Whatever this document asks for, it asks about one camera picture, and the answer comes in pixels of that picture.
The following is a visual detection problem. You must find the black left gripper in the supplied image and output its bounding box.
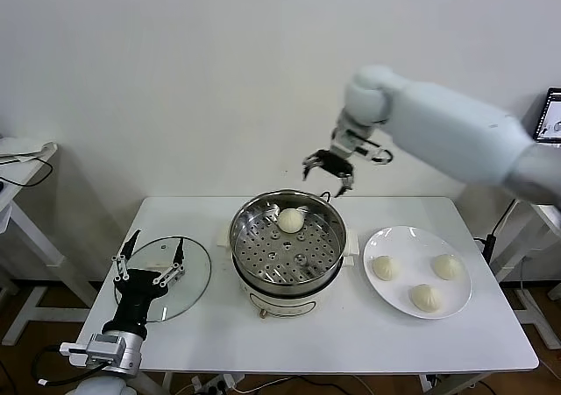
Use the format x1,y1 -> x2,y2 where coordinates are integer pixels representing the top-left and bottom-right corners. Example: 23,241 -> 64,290
101,229 -> 185,337

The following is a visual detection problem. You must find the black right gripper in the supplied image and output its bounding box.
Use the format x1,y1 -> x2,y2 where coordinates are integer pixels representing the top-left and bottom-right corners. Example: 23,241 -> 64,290
301,148 -> 355,199

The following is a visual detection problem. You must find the round glass pot lid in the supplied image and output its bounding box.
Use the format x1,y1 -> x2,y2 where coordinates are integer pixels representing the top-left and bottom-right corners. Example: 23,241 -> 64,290
113,236 -> 213,322

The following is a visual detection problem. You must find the white steamed baozi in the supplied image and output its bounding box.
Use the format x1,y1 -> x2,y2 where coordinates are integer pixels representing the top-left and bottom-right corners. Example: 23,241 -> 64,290
431,253 -> 465,281
277,208 -> 304,235
370,254 -> 401,282
408,283 -> 444,314

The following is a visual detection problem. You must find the stainless steel steamer basket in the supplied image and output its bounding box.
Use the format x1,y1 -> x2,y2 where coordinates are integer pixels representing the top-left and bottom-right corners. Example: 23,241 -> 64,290
228,188 -> 347,294

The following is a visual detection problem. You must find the white electric cooker pot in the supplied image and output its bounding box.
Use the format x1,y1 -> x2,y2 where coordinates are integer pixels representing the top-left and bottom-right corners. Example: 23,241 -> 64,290
216,226 -> 359,321

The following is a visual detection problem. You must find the white round plate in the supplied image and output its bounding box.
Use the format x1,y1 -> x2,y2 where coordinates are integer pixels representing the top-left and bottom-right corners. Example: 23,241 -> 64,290
361,225 -> 473,321

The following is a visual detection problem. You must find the white side table with cloth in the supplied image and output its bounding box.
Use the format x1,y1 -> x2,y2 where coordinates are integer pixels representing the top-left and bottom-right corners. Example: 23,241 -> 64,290
0,143 -> 104,348

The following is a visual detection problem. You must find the white power strip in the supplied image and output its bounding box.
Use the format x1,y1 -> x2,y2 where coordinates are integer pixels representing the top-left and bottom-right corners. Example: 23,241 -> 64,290
190,373 -> 246,392

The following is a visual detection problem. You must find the white folded cloth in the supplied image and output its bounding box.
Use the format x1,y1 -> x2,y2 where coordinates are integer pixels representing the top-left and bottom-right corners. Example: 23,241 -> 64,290
0,136 -> 58,165

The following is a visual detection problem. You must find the grey open laptop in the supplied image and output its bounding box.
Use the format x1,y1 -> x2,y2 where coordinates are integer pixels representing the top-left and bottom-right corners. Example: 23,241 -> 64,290
532,87 -> 561,145

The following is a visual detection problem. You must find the white laptop side table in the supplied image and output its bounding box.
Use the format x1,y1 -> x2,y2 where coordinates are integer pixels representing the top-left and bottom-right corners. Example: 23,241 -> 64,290
488,200 -> 561,350

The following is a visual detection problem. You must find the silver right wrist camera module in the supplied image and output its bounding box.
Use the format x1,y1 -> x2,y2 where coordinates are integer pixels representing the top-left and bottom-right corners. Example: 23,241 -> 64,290
350,138 -> 394,166

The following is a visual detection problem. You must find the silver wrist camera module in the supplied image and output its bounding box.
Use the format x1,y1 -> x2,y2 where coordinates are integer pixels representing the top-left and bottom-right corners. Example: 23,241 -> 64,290
59,331 -> 128,368
350,138 -> 394,166

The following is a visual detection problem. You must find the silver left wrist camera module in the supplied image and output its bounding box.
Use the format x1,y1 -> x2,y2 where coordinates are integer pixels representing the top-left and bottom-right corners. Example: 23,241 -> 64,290
59,331 -> 128,368

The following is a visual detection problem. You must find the thin black cable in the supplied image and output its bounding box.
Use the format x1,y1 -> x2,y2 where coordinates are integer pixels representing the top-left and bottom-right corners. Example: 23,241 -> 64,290
0,156 -> 53,190

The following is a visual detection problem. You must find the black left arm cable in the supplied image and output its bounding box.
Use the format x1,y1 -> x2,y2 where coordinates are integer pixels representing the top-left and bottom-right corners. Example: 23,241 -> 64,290
39,344 -> 110,387

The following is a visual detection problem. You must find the black laptop power cable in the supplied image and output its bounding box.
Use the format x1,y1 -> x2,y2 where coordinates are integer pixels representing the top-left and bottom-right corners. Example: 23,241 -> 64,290
472,198 -> 518,263

